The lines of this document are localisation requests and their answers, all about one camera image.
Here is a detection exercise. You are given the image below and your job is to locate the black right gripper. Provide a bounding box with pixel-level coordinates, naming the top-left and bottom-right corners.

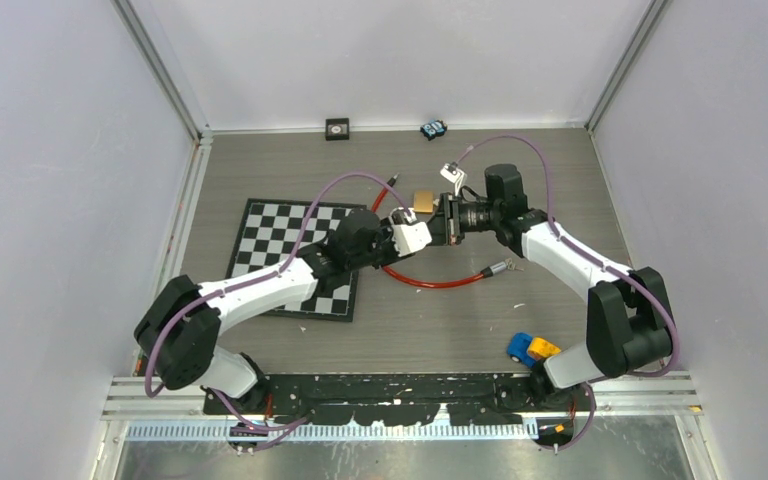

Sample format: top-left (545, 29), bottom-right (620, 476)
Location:
top-left (426, 193), bottom-right (502, 247)

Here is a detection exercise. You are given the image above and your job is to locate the brass padlock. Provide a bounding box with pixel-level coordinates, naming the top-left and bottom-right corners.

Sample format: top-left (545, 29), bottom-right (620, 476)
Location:
top-left (386, 190), bottom-right (437, 226)

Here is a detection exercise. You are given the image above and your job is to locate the red cable lock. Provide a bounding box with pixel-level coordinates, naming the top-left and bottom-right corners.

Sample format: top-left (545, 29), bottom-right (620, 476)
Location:
top-left (370, 173), bottom-right (508, 289)

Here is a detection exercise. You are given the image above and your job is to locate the silver key bunch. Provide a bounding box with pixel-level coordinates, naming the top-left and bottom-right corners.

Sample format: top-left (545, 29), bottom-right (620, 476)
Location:
top-left (505, 258), bottom-right (524, 271)

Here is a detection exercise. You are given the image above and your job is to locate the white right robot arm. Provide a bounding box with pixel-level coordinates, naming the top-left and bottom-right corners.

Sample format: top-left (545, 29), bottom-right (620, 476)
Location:
top-left (429, 163), bottom-right (679, 411)

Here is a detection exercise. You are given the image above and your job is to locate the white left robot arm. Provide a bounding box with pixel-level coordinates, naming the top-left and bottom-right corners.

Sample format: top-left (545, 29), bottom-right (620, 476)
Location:
top-left (134, 208), bottom-right (416, 414)

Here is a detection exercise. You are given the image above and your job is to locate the blue owl eraser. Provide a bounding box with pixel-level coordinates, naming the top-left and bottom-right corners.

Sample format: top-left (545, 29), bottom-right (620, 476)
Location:
top-left (419, 119), bottom-right (448, 141)

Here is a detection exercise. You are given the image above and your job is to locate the black white chessboard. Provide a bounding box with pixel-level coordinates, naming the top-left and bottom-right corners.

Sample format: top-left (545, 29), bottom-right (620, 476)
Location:
top-left (224, 197), bottom-right (367, 324)

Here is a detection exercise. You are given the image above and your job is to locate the small black square box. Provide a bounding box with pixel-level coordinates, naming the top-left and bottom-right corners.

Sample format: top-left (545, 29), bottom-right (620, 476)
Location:
top-left (324, 118), bottom-right (350, 141)

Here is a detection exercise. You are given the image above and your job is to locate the blue yellow toy car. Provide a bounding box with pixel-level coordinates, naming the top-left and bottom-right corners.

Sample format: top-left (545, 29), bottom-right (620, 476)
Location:
top-left (506, 332), bottom-right (561, 368)

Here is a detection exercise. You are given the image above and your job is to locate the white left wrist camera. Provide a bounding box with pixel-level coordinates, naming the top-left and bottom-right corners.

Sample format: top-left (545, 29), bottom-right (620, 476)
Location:
top-left (392, 221), bottom-right (432, 257)

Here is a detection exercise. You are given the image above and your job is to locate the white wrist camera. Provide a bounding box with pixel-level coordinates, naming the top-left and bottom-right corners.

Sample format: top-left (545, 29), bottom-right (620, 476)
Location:
top-left (440, 162), bottom-right (468, 198)
top-left (392, 221), bottom-right (432, 257)

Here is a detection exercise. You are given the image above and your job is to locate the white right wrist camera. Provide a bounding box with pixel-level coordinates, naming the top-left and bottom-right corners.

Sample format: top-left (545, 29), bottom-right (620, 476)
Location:
top-left (440, 162), bottom-right (468, 198)

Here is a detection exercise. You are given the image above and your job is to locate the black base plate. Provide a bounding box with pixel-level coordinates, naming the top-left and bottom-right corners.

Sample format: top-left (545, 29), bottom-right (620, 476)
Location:
top-left (203, 372), bottom-right (594, 427)

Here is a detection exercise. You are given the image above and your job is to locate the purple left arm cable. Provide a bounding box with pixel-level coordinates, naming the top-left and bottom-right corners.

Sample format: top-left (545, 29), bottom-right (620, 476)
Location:
top-left (143, 172), bottom-right (418, 453)

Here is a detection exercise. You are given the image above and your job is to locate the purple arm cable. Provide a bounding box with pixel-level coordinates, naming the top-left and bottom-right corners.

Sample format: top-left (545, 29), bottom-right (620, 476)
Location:
top-left (143, 172), bottom-right (418, 453)
top-left (452, 135), bottom-right (682, 453)

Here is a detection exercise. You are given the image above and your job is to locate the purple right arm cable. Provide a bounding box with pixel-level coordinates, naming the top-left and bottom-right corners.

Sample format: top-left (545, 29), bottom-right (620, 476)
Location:
top-left (452, 135), bottom-right (682, 453)

